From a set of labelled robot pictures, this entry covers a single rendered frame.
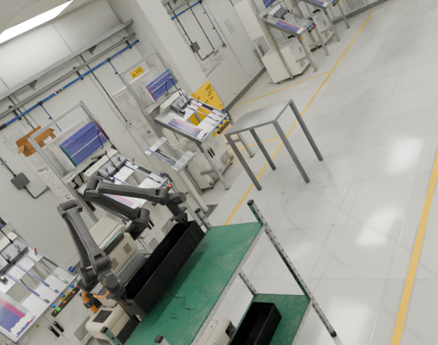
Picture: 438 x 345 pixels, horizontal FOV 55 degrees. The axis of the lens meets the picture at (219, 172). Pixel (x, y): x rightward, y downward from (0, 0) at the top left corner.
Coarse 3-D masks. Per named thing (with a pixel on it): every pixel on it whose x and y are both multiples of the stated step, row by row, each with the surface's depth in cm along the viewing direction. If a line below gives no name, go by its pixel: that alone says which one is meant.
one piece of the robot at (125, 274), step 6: (138, 252) 250; (132, 258) 246; (138, 258) 249; (144, 258) 251; (126, 264) 242; (132, 264) 245; (138, 264) 248; (120, 270) 239; (126, 270) 242; (132, 270) 244; (120, 276) 238; (126, 276) 241; (132, 276) 240; (126, 282) 238
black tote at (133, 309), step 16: (176, 224) 246; (192, 224) 233; (176, 240) 244; (192, 240) 231; (160, 256) 234; (176, 256) 220; (144, 272) 224; (160, 272) 211; (176, 272) 218; (128, 288) 215; (144, 288) 203; (160, 288) 210; (128, 304) 204; (144, 304) 201
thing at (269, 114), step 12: (264, 108) 461; (276, 108) 438; (240, 120) 471; (252, 120) 448; (264, 120) 426; (276, 120) 415; (300, 120) 447; (228, 132) 460; (240, 132) 445; (252, 132) 493; (288, 144) 423; (312, 144) 459; (240, 156) 469; (264, 156) 507; (300, 168) 433; (252, 180) 482
